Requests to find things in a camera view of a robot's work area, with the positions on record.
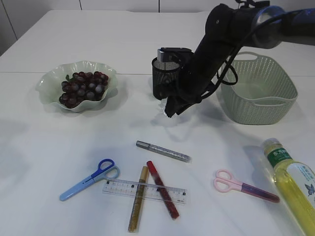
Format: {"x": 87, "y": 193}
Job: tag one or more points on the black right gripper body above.
{"x": 194, "y": 84}

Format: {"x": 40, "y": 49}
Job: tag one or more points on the yellow tea bottle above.
{"x": 296, "y": 183}

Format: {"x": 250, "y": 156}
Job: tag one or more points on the red glitter pen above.
{"x": 163, "y": 191}

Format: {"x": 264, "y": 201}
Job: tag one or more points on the silver glitter pen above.
{"x": 163, "y": 151}

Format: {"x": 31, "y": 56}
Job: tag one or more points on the pink scissors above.
{"x": 225, "y": 182}

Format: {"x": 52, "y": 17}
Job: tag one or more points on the clear plastic ruler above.
{"x": 151, "y": 191}

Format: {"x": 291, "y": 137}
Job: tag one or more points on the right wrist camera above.
{"x": 177, "y": 55}

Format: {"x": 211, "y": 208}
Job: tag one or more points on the clear plastic sheet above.
{"x": 162, "y": 113}

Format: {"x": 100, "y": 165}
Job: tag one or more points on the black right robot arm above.
{"x": 227, "y": 30}

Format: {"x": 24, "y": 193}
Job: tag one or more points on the blue scissors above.
{"x": 106, "y": 169}

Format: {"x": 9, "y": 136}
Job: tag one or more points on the purple grape bunch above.
{"x": 83, "y": 86}

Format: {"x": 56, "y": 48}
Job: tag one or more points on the black mesh pen holder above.
{"x": 164, "y": 75}

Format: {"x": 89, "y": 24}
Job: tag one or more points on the gold glitter pen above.
{"x": 137, "y": 204}

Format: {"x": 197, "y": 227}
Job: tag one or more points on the pale green wavy bowl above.
{"x": 49, "y": 87}

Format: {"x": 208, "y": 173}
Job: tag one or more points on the green plastic basket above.
{"x": 263, "y": 94}

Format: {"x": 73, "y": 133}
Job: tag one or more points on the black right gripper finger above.
{"x": 184, "y": 108}
{"x": 171, "y": 107}

